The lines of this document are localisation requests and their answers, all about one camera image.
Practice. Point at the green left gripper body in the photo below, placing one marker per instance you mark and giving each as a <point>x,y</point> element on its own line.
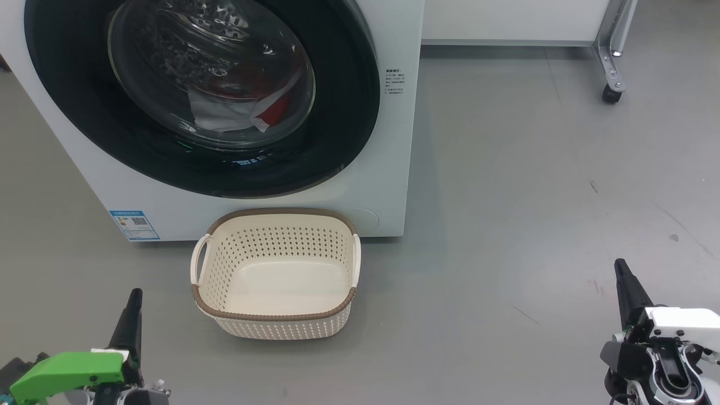
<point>67,371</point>

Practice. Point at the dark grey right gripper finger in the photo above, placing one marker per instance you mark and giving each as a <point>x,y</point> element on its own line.
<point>629,298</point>

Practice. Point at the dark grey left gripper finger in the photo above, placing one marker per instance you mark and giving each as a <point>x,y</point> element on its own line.
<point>130,326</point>

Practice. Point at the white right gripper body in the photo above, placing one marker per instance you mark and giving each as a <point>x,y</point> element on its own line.
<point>680,326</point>

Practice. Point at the red and white shirt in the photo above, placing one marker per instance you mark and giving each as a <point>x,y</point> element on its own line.
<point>219,112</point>

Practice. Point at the red shorts white stripe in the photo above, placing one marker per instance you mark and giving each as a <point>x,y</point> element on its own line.
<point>275,112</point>

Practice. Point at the black round glass washer door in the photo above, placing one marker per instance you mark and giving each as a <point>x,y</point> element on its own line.
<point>337,112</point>

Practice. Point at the cream perforated basket brown rim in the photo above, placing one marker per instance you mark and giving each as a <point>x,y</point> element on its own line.
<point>292,281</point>

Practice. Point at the white front-load washing machine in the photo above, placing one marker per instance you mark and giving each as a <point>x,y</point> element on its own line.
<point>388,169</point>

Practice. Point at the grey metal leg with caster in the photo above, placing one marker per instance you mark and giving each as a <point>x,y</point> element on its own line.
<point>610,56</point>

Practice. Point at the white partition panel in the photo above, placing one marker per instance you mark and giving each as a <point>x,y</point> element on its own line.
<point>506,19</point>

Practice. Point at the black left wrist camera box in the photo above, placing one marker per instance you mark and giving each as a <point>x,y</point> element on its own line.
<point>17,371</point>

